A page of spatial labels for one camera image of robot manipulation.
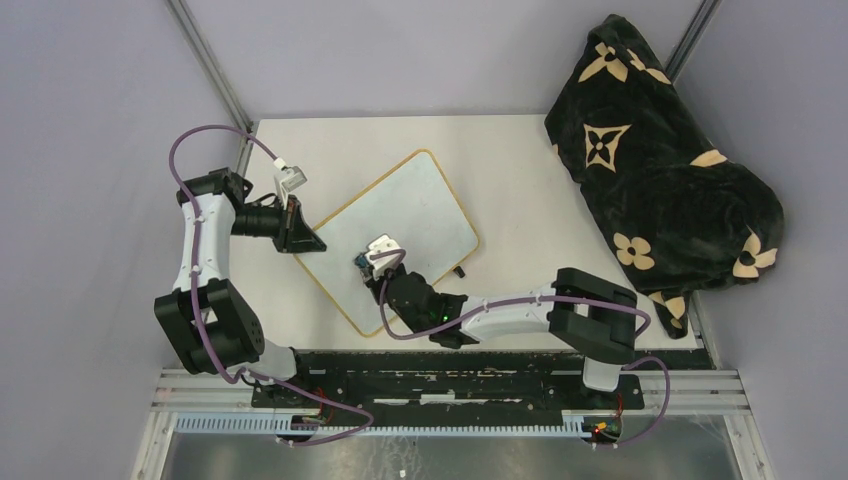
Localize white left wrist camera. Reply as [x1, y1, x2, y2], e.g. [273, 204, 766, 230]
[274, 166, 307, 203]

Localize aluminium frame rails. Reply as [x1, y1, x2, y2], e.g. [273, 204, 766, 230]
[131, 0, 776, 480]

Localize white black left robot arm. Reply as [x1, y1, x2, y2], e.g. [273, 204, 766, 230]
[154, 168, 327, 407]

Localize black floral plush blanket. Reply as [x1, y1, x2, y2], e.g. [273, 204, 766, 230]
[544, 14, 785, 339]

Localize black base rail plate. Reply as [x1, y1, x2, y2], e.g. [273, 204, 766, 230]
[250, 350, 645, 427]

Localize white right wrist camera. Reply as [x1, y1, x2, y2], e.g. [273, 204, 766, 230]
[365, 234, 406, 280]

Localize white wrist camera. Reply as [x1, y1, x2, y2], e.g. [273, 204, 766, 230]
[274, 166, 307, 203]
[365, 234, 406, 280]

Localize white toothed cable duct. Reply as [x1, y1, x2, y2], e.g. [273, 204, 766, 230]
[174, 413, 591, 439]

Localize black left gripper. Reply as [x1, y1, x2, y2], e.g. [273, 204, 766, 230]
[231, 194, 327, 255]

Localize yellow framed whiteboard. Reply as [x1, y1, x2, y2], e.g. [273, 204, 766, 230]
[296, 149, 481, 337]

